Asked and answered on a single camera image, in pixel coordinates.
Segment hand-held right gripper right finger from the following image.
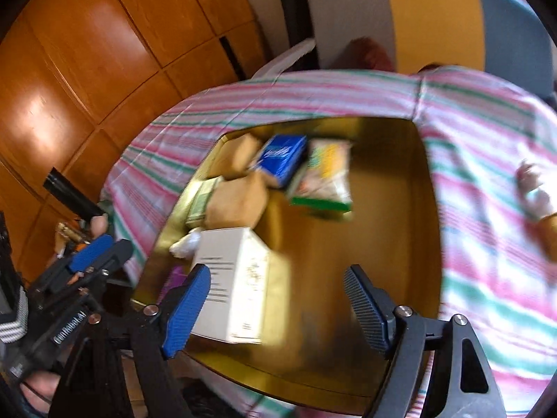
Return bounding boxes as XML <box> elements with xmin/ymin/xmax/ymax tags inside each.
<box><xmin>343</xmin><ymin>264</ymin><xmax>508</xmax><ymax>418</ymax></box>

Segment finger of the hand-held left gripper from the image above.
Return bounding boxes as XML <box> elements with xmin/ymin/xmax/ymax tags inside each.
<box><xmin>28</xmin><ymin>234</ymin><xmax>115</xmax><ymax>294</ymax></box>
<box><xmin>56</xmin><ymin>239</ymin><xmax>134</xmax><ymax>310</ymax></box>

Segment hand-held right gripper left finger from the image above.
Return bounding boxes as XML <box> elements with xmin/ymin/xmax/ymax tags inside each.
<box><xmin>48</xmin><ymin>264</ymin><xmax>212</xmax><ymax>418</ymax></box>

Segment large white box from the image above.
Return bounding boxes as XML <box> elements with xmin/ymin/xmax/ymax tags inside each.
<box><xmin>190</xmin><ymin>226</ymin><xmax>293</xmax><ymax>345</ymax></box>

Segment clear plastic bag white contents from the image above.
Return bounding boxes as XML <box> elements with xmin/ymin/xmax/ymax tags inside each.
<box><xmin>169</xmin><ymin>229</ymin><xmax>203</xmax><ymax>258</ymax></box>

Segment gold metal tray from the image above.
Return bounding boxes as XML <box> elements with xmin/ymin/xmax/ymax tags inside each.
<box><xmin>131</xmin><ymin>117</ymin><xmax>445</xmax><ymax>416</ymax></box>

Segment person's left hand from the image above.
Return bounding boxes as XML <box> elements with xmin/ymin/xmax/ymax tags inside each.
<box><xmin>19</xmin><ymin>370</ymin><xmax>62</xmax><ymax>416</ymax></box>

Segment small purple packet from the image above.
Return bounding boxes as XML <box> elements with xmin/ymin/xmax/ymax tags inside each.
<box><xmin>163</xmin><ymin>265</ymin><xmax>192</xmax><ymax>301</ymax></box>

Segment black tube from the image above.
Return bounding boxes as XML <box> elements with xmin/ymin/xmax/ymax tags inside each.
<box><xmin>42</xmin><ymin>168</ymin><xmax>107</xmax><ymax>223</ymax></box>

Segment green and white box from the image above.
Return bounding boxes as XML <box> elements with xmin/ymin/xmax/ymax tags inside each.
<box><xmin>185</xmin><ymin>176</ymin><xmax>225</xmax><ymax>229</ymax></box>

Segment green yellow snack packet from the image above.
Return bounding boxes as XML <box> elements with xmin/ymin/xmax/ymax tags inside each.
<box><xmin>287</xmin><ymin>138</ymin><xmax>354</xmax><ymax>219</ymax></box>

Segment blue packet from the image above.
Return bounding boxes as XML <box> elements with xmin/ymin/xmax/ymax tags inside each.
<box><xmin>249</xmin><ymin>134</ymin><xmax>309</xmax><ymax>190</ymax></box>

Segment wooden wardrobe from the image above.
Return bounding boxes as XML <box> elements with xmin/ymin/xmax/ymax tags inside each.
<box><xmin>0</xmin><ymin>0</ymin><xmax>270</xmax><ymax>284</ymax></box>

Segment white pillow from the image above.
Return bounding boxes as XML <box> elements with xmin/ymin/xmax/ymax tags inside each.
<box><xmin>252</xmin><ymin>38</ymin><xmax>317</xmax><ymax>80</ymax></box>

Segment dark red cloth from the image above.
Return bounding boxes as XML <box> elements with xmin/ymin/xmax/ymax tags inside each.
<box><xmin>346</xmin><ymin>37</ymin><xmax>397</xmax><ymax>71</ymax></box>

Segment grey yellow blue chair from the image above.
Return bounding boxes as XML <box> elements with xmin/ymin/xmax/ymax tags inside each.
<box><xmin>305</xmin><ymin>0</ymin><xmax>557</xmax><ymax>101</ymax></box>

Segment black rolled mat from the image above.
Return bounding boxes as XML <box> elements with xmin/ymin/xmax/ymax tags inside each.
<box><xmin>273</xmin><ymin>0</ymin><xmax>315</xmax><ymax>51</ymax></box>

